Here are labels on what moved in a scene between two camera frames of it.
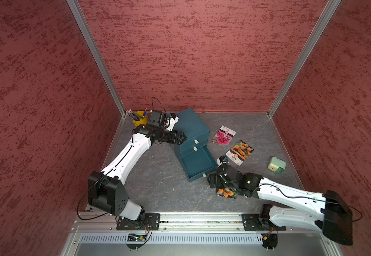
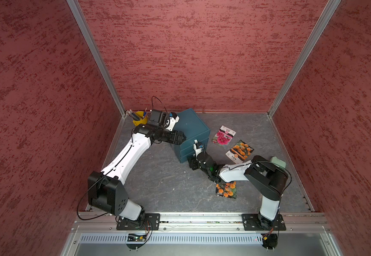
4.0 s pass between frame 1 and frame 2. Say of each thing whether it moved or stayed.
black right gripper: moved
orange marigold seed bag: stayed
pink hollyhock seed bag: stayed
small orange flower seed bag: stayed
